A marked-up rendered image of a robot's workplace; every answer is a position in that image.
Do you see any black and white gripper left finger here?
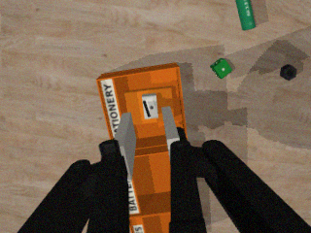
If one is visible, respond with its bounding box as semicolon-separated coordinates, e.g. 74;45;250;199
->
17;112;136;233

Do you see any green aa battery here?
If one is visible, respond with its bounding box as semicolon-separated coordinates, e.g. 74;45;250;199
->
235;0;256;30

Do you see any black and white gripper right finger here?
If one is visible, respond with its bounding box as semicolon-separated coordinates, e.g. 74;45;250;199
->
161;106;311;233

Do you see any orange three-bin rack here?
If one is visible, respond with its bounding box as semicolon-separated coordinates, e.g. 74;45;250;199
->
96;62;188;233

